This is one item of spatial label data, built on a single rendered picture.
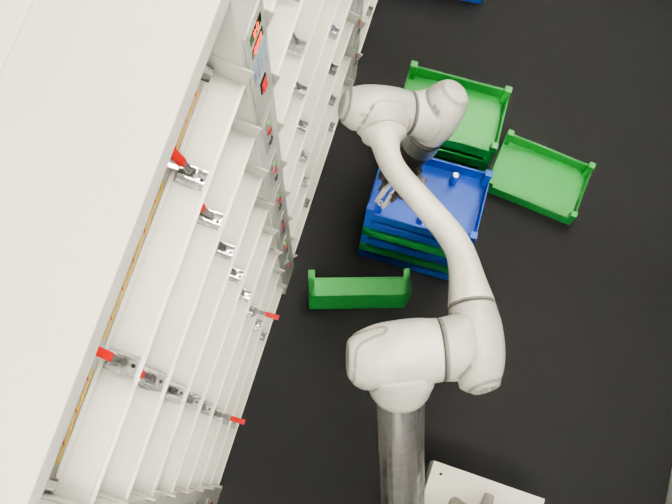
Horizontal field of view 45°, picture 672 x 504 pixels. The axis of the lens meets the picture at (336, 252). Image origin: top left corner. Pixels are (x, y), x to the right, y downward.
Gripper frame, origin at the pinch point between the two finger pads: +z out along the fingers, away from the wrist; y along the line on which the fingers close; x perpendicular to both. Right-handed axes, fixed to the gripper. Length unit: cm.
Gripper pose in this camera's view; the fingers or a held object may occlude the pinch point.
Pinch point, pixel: (386, 195)
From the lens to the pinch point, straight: 216.3
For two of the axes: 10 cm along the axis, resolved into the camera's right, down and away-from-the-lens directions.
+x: -6.4, 4.9, -5.9
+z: -3.2, 5.2, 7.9
